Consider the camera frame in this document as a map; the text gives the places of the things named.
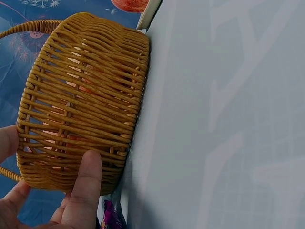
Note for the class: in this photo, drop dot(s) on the purple snack packet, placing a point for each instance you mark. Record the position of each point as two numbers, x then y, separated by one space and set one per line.
110 215

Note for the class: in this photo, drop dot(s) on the person's left hand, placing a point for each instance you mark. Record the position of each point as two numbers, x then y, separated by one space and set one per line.
71 214

